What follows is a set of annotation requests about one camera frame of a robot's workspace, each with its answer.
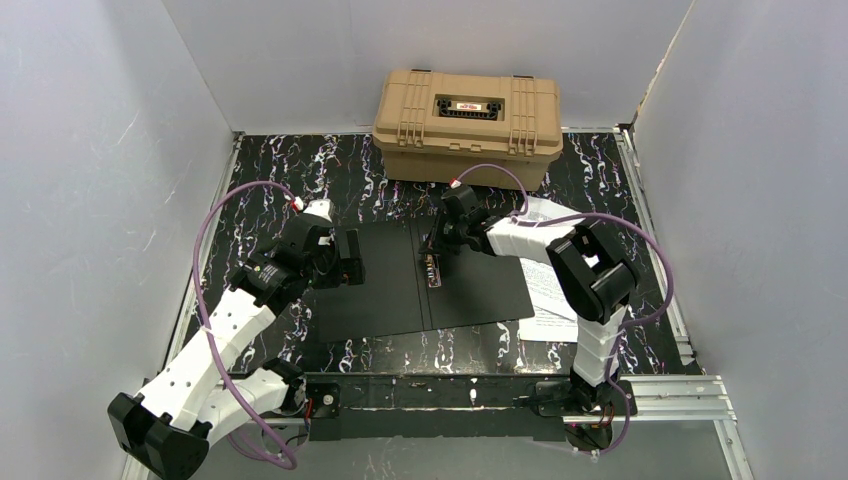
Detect white A4 file folder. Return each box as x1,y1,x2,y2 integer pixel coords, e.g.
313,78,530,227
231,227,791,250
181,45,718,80
311,217,534,342

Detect printed paper sheet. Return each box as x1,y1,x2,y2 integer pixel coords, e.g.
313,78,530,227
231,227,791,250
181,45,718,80
518,259,578,343
516,197,582,228

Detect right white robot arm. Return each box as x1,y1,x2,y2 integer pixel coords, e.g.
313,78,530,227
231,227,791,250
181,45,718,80
420,182,640,411

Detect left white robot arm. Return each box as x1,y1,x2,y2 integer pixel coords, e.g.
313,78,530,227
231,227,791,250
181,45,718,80
107,213,365,479

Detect tan plastic toolbox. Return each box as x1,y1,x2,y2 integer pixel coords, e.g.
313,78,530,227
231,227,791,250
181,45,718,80
372,70,564,192

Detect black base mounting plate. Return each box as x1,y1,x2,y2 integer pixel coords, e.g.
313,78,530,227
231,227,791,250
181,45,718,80
305,372,638,443

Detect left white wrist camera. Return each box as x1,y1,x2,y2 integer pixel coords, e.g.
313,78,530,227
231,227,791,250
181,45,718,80
291,197,335,228

